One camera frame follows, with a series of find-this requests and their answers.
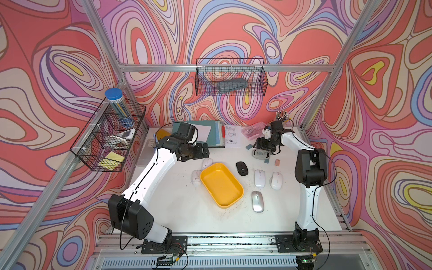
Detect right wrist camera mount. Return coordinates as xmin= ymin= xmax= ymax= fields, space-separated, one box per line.
xmin=263 ymin=120 xmax=285 ymax=140

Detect blue lid pencil jar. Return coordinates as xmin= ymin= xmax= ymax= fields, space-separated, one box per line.
xmin=105 ymin=88 xmax=135 ymax=129

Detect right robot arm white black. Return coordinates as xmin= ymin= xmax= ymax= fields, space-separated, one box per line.
xmin=254 ymin=128 xmax=328 ymax=245

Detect black wire basket left wall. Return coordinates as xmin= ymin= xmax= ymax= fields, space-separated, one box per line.
xmin=70 ymin=99 xmax=146 ymax=172

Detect pale pink mouse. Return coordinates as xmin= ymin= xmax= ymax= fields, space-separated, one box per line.
xmin=271 ymin=172 xmax=284 ymax=190

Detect yellow sticky notes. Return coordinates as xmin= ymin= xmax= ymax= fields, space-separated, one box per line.
xmin=99 ymin=151 xmax=124 ymax=171

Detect grey item in back basket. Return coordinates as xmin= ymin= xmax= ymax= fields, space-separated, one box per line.
xmin=217 ymin=78 xmax=248 ymax=93

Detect pink transparent case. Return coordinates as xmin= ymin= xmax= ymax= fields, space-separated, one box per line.
xmin=241 ymin=122 xmax=266 ymax=141

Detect yellow storage box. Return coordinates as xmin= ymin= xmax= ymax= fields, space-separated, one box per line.
xmin=200 ymin=163 xmax=244 ymax=209

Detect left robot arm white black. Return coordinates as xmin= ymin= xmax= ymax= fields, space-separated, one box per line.
xmin=108 ymin=135 xmax=210 ymax=244

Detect clear pen cup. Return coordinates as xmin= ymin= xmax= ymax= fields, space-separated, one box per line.
xmin=275 ymin=111 xmax=291 ymax=126

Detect silver mouse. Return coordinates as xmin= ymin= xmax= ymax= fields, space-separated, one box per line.
xmin=252 ymin=191 xmax=264 ymax=213

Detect grey white round mouse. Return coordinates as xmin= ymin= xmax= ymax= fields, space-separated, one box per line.
xmin=252 ymin=149 xmax=271 ymax=160

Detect printed drawing sheet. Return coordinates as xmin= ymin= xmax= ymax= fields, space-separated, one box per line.
xmin=225 ymin=126 xmax=241 ymax=148

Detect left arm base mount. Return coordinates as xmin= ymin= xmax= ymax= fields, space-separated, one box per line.
xmin=137 ymin=235 xmax=188 ymax=255

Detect white mouse with logo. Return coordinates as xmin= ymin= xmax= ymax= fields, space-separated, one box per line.
xmin=202 ymin=158 xmax=213 ymax=170

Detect black mouse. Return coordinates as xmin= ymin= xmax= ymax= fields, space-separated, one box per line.
xmin=236 ymin=161 xmax=249 ymax=176

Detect white paper sheet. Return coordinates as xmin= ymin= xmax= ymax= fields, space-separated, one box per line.
xmin=195 ymin=124 xmax=212 ymax=142

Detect black wire basket back wall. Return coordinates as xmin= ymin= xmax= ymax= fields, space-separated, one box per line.
xmin=195 ymin=56 xmax=268 ymax=97

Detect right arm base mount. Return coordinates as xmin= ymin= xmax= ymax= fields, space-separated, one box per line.
xmin=274 ymin=234 xmax=323 ymax=254

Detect green folder stack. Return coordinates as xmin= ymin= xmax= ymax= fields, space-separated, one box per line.
xmin=187 ymin=120 xmax=225 ymax=148

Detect black wire basket wall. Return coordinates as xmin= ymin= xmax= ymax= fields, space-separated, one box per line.
xmin=195 ymin=56 xmax=268 ymax=97
xmin=70 ymin=99 xmax=146 ymax=172

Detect white item in left basket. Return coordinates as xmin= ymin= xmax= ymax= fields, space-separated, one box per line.
xmin=117 ymin=128 xmax=136 ymax=140

